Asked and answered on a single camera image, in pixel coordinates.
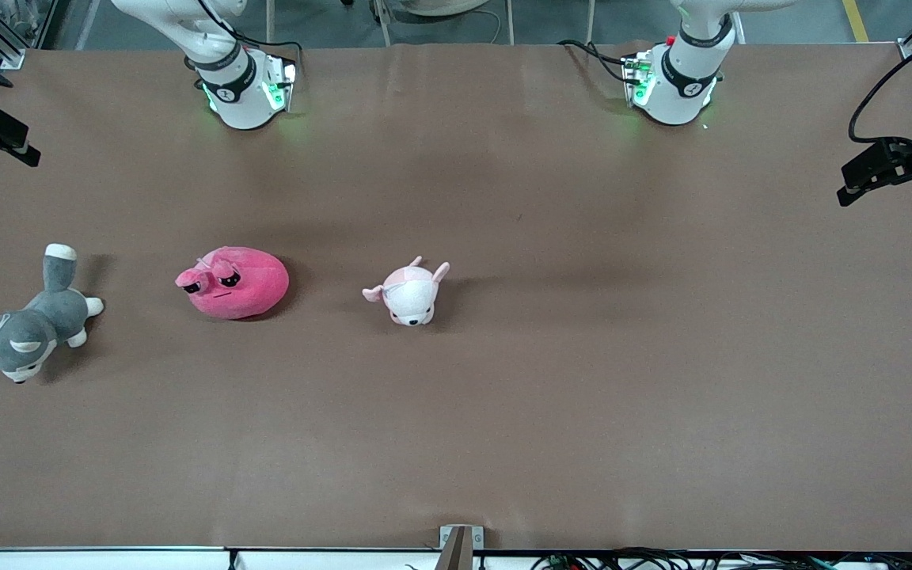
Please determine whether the bright pink round plush toy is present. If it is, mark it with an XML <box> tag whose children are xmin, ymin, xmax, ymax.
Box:
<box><xmin>175</xmin><ymin>246</ymin><xmax>291</xmax><ymax>321</ymax></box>

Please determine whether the grey husky plush toy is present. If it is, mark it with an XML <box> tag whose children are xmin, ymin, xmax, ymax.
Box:
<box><xmin>0</xmin><ymin>243</ymin><xmax>105</xmax><ymax>385</ymax></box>

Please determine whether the pale pink dog plush toy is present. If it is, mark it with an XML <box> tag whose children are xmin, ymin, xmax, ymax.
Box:
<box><xmin>362</xmin><ymin>256</ymin><xmax>450</xmax><ymax>327</ymax></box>

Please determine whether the brown table cover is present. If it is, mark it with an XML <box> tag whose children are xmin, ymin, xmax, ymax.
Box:
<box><xmin>0</xmin><ymin>41</ymin><xmax>912</xmax><ymax>553</ymax></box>

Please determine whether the white round stand base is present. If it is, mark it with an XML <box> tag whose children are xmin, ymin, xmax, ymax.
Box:
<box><xmin>404</xmin><ymin>0</ymin><xmax>491</xmax><ymax>18</ymax></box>

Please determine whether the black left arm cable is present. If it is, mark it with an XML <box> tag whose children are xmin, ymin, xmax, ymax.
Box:
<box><xmin>849</xmin><ymin>25</ymin><xmax>912</xmax><ymax>146</ymax></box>

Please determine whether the black right base cable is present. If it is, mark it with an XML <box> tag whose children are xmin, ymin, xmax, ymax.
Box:
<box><xmin>199</xmin><ymin>0</ymin><xmax>304</xmax><ymax>82</ymax></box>

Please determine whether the black base cable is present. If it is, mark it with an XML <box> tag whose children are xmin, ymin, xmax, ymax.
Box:
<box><xmin>199</xmin><ymin>0</ymin><xmax>304</xmax><ymax>82</ymax></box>
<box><xmin>557</xmin><ymin>39</ymin><xmax>633</xmax><ymax>85</ymax></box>

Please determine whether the black left base cable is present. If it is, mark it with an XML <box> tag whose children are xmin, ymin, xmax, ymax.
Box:
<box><xmin>557</xmin><ymin>39</ymin><xmax>633</xmax><ymax>85</ymax></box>

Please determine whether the white table edge rail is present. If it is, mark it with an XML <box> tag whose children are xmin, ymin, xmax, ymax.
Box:
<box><xmin>0</xmin><ymin>545</ymin><xmax>912</xmax><ymax>570</ymax></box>

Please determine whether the black cable bundle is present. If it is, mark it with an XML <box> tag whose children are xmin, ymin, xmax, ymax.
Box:
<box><xmin>531</xmin><ymin>546</ymin><xmax>912</xmax><ymax>570</ymax></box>

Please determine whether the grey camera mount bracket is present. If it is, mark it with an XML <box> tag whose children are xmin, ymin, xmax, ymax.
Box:
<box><xmin>439</xmin><ymin>525</ymin><xmax>485</xmax><ymax>570</ymax></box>

